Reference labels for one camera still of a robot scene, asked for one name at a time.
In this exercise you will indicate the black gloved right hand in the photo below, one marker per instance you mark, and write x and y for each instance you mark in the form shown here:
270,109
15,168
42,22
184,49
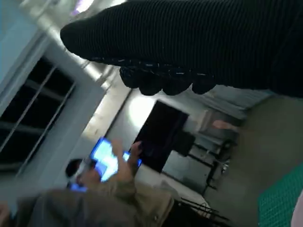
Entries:
189,42

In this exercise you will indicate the pink bowl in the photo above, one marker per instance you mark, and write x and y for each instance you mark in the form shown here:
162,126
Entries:
299,215

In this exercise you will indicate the person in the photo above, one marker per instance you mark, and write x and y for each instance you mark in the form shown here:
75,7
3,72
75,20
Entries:
236,101
94,203

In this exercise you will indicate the dark computer monitor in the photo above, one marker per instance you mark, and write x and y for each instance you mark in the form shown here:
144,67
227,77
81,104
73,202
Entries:
163,132

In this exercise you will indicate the dark metal shelf rack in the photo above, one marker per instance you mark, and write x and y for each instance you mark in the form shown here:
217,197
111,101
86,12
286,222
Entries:
35,106

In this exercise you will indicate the green cutting mat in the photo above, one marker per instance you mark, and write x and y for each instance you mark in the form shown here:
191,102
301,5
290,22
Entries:
279,203

